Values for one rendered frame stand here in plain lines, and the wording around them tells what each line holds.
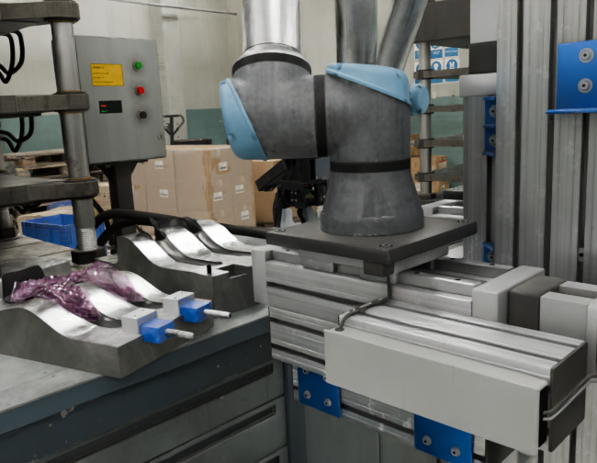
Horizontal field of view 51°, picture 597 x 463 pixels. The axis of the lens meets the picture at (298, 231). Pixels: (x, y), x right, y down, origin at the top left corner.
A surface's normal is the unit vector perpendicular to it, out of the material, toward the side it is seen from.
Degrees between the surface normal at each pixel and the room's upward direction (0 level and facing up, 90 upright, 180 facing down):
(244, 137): 116
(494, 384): 90
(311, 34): 90
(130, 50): 90
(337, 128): 106
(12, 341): 90
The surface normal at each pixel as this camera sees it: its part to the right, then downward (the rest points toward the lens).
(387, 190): 0.22, -0.13
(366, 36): 0.39, 0.45
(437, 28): -0.65, 0.18
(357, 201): -0.36, -0.11
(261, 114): -0.07, 0.06
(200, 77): 0.76, 0.09
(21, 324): -0.46, 0.19
